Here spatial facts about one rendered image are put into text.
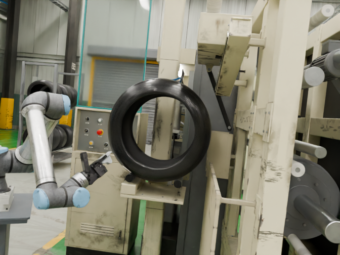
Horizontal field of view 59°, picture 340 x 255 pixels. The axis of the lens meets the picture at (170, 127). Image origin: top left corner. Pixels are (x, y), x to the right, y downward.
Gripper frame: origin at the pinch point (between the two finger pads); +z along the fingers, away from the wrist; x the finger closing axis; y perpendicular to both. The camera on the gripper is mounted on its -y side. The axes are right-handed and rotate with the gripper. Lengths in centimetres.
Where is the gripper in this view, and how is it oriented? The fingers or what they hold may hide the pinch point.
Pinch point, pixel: (109, 152)
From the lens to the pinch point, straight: 173.2
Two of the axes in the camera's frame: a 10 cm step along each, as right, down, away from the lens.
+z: 6.0, -5.5, 5.7
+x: 5.4, -2.4, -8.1
